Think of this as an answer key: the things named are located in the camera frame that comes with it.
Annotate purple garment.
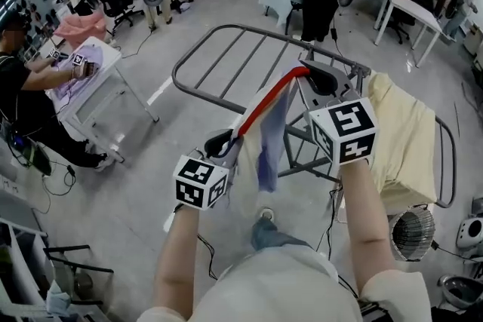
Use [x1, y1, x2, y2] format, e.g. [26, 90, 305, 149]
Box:
[48, 43, 105, 101]

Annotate person's white shirt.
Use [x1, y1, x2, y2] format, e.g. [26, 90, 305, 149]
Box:
[135, 244, 433, 322]

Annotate black metal frame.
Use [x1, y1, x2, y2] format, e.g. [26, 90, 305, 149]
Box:
[42, 244, 115, 308]

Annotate pale yellow clothes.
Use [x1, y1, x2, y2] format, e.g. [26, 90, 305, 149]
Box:
[366, 71, 439, 216]

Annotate person's left forearm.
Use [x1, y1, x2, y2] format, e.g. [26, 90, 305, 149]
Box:
[153, 199, 228, 314]

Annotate white desk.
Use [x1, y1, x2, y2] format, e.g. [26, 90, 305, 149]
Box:
[372, 0, 445, 69]

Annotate white plastic headset shell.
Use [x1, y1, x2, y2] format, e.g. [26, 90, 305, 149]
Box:
[455, 216, 483, 250]

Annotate white red blue striped clothes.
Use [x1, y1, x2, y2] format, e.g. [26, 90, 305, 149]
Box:
[225, 63, 315, 220]

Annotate blue face mask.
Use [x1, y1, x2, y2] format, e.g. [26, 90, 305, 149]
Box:
[45, 281, 73, 318]

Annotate black office chair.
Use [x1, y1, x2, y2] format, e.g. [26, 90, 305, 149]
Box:
[94, 0, 145, 37]
[385, 7, 411, 45]

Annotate person's blue jeans leg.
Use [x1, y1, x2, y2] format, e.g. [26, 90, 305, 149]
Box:
[250, 216, 315, 253]

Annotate white table with glass shelf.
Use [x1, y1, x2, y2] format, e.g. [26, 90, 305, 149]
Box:
[44, 35, 161, 164]

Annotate black cable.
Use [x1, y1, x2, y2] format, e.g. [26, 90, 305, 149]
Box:
[195, 232, 220, 282]

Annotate pink cloth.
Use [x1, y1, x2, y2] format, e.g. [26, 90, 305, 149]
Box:
[52, 9, 107, 50]

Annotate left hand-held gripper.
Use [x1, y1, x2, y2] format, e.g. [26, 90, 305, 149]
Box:
[173, 128, 239, 211]

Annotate grey metal drying rack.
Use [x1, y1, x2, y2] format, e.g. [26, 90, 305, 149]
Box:
[171, 24, 458, 209]

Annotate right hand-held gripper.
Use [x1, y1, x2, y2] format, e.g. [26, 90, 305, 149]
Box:
[297, 60, 379, 167]

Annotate person's right forearm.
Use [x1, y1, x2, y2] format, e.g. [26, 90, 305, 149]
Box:
[337, 158, 398, 297]

